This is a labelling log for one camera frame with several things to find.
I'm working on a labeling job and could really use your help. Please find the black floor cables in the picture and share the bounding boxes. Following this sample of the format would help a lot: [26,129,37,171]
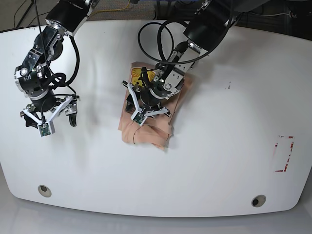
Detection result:
[155,0,312,27]
[13,0,57,29]

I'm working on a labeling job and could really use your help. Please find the black floor cables top left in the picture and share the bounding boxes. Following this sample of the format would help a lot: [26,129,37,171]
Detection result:
[13,0,57,29]

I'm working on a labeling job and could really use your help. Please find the table grommet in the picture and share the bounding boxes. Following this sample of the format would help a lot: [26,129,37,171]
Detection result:
[38,185,52,198]
[251,195,266,208]

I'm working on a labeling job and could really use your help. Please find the wrist camera, image-left gripper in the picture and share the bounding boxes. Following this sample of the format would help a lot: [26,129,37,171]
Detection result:
[38,122,55,137]

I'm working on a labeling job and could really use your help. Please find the yellow cable on floor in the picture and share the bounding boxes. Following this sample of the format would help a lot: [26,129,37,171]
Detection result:
[94,0,132,15]

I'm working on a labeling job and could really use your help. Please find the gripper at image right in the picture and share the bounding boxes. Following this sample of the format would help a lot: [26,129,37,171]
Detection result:
[122,81,171,117]

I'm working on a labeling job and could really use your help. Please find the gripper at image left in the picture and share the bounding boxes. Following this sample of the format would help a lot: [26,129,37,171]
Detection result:
[20,94,79,128]

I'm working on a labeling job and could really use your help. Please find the left table grommet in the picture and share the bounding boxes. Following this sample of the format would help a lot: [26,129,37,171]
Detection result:
[38,185,52,198]

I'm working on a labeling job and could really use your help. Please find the wrist camera, image-right gripper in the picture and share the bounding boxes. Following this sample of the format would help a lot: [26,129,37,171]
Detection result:
[131,111,147,126]

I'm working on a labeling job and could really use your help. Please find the peach t-shirt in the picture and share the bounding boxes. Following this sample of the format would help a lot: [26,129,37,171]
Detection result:
[118,75,193,150]

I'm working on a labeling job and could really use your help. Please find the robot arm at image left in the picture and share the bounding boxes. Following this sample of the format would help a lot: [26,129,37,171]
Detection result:
[14,0,98,137]

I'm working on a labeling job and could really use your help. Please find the black floor cables top right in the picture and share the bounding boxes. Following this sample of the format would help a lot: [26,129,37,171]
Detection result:
[155,0,312,27]

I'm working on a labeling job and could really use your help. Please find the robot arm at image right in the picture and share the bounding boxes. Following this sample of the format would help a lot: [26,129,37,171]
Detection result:
[122,0,261,125]

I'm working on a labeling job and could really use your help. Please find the right table grommet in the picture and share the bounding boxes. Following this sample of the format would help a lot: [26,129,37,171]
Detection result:
[251,195,266,208]

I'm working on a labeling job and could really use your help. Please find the red tape rectangle marker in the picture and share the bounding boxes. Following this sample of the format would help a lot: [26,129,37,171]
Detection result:
[273,136,294,173]

